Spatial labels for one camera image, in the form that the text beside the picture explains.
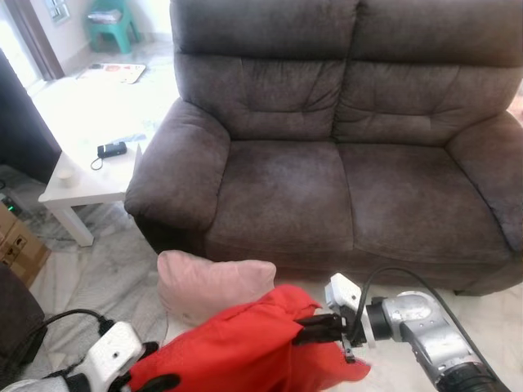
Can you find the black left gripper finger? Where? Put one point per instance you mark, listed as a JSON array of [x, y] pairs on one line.
[[150, 350], [159, 383]]

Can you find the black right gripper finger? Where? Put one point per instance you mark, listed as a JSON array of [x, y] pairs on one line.
[[309, 328]]

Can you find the red pillow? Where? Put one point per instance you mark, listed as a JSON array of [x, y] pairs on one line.
[[237, 351]]

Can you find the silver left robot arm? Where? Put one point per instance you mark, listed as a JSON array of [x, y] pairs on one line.
[[33, 385]]

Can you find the pink pillow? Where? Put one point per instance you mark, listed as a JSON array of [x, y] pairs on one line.
[[208, 282]]

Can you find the brown two-seat fabric sofa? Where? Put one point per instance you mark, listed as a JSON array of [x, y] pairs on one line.
[[343, 188]]

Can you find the patterned floor mat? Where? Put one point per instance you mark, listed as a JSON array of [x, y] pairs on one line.
[[113, 72]]

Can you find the brown cardboard box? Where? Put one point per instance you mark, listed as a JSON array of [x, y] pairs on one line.
[[23, 249]]

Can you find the white side table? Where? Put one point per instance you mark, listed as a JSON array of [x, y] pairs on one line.
[[90, 184]]

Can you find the small white cup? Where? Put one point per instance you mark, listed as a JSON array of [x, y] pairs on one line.
[[65, 175]]

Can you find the small device with green light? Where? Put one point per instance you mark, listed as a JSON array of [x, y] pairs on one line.
[[10, 202]]

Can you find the small black device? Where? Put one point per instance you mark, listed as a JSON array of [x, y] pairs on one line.
[[112, 149]]

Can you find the dark brown door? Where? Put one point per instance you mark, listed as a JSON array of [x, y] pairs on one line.
[[20, 122]]

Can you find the green plastic chair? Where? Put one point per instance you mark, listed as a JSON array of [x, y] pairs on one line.
[[114, 33]]

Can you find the folded grey cloth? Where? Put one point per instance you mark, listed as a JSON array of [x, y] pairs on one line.
[[105, 15]]

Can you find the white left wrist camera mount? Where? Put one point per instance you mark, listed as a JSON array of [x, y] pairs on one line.
[[110, 355]]

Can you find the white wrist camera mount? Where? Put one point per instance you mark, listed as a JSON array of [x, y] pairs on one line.
[[110, 355], [343, 292]]

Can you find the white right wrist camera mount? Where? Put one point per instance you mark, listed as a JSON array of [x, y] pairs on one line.
[[343, 292]]

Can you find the brown door frame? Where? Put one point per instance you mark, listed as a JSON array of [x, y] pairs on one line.
[[37, 37]]

